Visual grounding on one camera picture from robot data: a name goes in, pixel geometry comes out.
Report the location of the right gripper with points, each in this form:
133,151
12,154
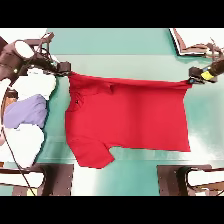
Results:
195,74

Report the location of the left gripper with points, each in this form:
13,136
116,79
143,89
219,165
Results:
63,68

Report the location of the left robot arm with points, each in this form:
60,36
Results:
13,61

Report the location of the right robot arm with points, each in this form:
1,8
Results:
216,68

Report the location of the white garment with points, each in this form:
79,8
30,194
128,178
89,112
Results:
23,143
35,83

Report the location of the red T-shirt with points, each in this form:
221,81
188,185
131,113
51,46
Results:
130,116

